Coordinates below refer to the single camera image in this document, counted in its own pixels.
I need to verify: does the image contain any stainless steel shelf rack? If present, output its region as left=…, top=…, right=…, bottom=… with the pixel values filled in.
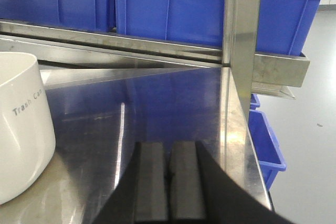
left=0, top=0, right=311, bottom=224

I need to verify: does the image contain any blue bin lower right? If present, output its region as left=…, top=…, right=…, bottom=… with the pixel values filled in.
left=248, top=93, right=287, bottom=190

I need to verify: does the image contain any large blue plastic bin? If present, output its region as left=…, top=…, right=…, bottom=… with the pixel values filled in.
left=115, top=0, right=321, bottom=56

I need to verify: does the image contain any white trash can bin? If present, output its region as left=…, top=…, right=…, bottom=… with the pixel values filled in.
left=1, top=52, right=56, bottom=204

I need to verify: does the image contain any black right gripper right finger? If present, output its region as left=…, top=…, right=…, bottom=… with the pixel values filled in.
left=170, top=141, right=290, bottom=223

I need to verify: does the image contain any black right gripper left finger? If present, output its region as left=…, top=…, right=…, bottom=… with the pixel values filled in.
left=93, top=142, right=168, bottom=223

